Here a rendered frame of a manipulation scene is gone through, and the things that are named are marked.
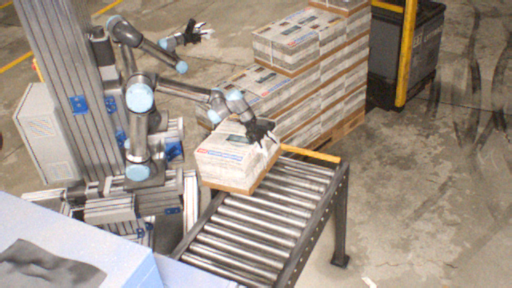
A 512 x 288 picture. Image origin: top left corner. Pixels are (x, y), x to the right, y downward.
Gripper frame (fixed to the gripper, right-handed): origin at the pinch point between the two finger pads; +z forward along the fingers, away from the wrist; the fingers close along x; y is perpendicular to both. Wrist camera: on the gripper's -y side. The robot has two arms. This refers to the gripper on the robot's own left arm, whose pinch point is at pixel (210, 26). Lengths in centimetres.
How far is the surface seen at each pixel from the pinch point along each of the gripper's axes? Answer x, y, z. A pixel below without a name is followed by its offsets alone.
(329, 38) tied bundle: 27, 22, 78
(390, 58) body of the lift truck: 13, 80, 164
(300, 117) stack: 40, 70, 47
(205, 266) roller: 136, 26, -79
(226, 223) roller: 120, 29, -59
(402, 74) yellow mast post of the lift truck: 38, 77, 154
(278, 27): 3, 17, 52
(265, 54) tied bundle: 10.6, 29.1, 35.5
